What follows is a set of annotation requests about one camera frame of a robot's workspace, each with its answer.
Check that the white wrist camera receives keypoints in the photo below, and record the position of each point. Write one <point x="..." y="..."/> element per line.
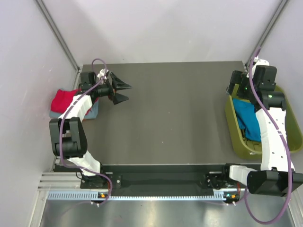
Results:
<point x="102" y="74"/>
<point x="258" y="61"/>

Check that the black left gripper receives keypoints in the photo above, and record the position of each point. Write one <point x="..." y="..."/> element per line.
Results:
<point x="117" y="84"/>

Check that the aluminium front rail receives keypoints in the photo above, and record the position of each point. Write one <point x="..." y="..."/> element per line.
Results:
<point x="59" y="181"/>

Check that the slotted grey cable duct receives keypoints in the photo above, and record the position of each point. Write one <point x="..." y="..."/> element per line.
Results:
<point x="215" y="195"/>

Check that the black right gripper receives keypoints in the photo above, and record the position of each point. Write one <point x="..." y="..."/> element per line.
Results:
<point x="240" y="78"/>

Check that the aluminium frame post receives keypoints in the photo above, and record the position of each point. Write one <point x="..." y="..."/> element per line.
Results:
<point x="56" y="32"/>
<point x="269" y="26"/>

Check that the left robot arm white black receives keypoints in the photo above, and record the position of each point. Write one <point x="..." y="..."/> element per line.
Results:
<point x="68" y="138"/>

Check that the blue t shirt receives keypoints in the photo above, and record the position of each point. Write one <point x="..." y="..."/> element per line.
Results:
<point x="247" y="120"/>

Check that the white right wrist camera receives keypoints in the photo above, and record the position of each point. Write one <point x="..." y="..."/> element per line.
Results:
<point x="258" y="61"/>

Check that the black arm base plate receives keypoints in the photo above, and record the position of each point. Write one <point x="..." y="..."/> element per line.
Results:
<point x="190" y="179"/>

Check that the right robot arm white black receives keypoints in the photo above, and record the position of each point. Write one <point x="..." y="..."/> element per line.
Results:
<point x="277" y="176"/>

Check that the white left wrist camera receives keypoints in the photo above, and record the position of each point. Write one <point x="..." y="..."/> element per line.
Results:
<point x="102" y="74"/>

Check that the left aluminium frame post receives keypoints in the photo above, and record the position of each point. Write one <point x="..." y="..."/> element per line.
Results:
<point x="56" y="32"/>

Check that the grey folded t shirt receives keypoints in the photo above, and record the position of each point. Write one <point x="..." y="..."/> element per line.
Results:
<point x="91" y="112"/>

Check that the right aluminium frame post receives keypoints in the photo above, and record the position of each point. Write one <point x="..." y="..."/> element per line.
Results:
<point x="269" y="26"/>

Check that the red folded t shirt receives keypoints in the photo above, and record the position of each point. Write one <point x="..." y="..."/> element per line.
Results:
<point x="62" y="100"/>

